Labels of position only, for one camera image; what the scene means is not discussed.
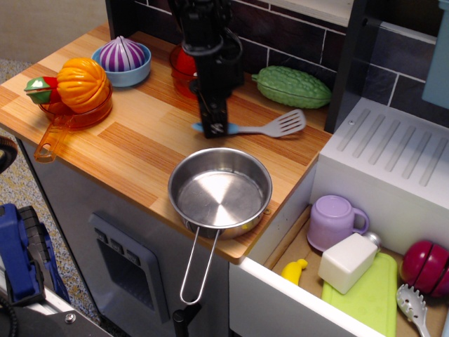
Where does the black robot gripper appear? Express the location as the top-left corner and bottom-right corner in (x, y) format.
(190, 34), (244, 138)

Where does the grey pasta spoon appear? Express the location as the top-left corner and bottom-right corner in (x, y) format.
(396, 284), (430, 337)

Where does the toy kitchen oven cabinet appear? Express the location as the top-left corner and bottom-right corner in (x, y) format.
(20, 140), (231, 336)

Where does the blue handled grey spatula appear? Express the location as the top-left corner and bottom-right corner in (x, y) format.
(192, 109), (307, 138)

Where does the green toy bitter gourd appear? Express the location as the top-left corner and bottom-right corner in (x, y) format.
(251, 66), (332, 109)

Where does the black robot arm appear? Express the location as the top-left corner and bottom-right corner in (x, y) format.
(168, 1), (244, 138)

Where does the red green toy tomato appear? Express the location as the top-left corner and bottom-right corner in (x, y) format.
(24, 77), (62, 105)

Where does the blue black clamp tool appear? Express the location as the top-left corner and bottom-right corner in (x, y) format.
(1, 204), (70, 306)

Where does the stainless steel pan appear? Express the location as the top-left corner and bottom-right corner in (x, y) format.
(167, 147), (274, 305)

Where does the purple plastic mug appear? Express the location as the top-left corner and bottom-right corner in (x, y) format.
(307, 194), (370, 252)

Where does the red transparent cup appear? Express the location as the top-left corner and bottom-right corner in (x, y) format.
(169, 44), (196, 100)

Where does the orange transparent measuring cup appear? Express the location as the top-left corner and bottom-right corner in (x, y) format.
(34, 84), (112, 164)

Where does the white salt shaker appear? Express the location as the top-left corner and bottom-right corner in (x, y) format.
(318, 232), (382, 294)

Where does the yellow toy banana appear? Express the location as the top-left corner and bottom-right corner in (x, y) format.
(281, 259), (308, 286)

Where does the red toy pepper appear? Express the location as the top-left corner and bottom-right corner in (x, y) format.
(175, 48), (196, 76)

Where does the purple striped toy onion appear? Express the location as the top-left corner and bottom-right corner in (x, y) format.
(99, 36), (145, 72)

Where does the white sink drawer front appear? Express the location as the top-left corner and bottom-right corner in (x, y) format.
(229, 258), (381, 336)

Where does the magenta toy fruit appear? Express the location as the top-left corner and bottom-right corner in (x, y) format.
(399, 240), (448, 298)

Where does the lime green cutting board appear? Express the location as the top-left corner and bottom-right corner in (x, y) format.
(321, 253), (397, 336)

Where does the white drying rack block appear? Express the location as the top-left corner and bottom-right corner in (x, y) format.
(311, 98), (448, 253)

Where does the orange toy pumpkin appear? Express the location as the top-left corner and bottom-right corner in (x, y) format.
(57, 58), (111, 114)

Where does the light blue bowl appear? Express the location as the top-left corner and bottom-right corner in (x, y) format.
(92, 37), (152, 88)

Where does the black cable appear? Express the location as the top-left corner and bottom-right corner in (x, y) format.
(0, 296), (18, 337)

